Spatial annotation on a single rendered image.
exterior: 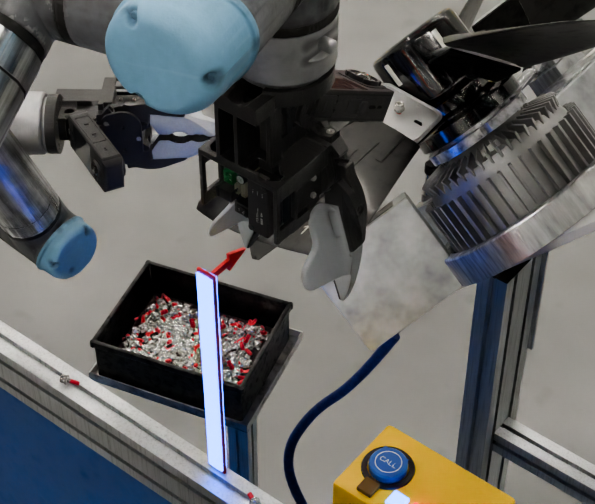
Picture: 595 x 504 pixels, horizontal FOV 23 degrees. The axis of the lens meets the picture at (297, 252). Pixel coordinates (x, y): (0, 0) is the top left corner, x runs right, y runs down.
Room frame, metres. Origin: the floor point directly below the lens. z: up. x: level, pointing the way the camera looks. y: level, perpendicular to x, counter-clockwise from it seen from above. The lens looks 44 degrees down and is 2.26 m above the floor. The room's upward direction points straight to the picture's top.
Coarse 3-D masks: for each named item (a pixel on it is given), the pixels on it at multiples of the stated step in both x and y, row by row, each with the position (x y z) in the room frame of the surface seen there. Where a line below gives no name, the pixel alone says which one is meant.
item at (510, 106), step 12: (516, 96) 1.40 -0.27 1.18; (504, 108) 1.37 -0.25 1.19; (516, 108) 1.38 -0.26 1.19; (492, 120) 1.36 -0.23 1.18; (504, 120) 1.36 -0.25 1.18; (468, 132) 1.36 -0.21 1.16; (480, 132) 1.35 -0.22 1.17; (456, 144) 1.35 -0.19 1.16; (468, 144) 1.34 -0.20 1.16; (432, 156) 1.38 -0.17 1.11; (444, 156) 1.35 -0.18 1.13
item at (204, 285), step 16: (208, 288) 1.08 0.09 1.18; (208, 304) 1.08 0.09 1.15; (208, 320) 1.09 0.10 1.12; (208, 336) 1.09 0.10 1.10; (208, 352) 1.09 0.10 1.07; (208, 368) 1.09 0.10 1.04; (208, 384) 1.09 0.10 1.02; (208, 400) 1.09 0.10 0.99; (208, 416) 1.09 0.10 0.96; (208, 432) 1.09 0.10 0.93; (208, 448) 1.09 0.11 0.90
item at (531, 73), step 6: (534, 66) 1.57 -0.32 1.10; (540, 66) 1.58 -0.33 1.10; (546, 66) 1.60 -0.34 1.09; (522, 72) 1.56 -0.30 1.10; (528, 72) 1.56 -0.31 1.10; (534, 72) 1.57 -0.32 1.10; (540, 72) 1.58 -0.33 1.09; (516, 78) 1.54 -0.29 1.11; (522, 78) 1.54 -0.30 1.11; (528, 78) 1.55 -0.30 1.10; (534, 78) 1.57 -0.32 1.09; (522, 84) 1.53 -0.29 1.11; (522, 90) 1.52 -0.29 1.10
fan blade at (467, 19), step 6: (468, 0) 1.64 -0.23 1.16; (474, 0) 1.67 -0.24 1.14; (480, 0) 1.73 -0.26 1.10; (468, 6) 1.64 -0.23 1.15; (474, 6) 1.69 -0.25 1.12; (480, 6) 1.76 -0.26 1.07; (462, 12) 1.61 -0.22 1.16; (468, 12) 1.65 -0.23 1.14; (474, 12) 1.71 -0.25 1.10; (462, 18) 1.61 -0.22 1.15; (468, 18) 1.67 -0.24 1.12; (474, 18) 1.74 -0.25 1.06; (468, 24) 1.69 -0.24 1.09; (468, 30) 1.72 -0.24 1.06
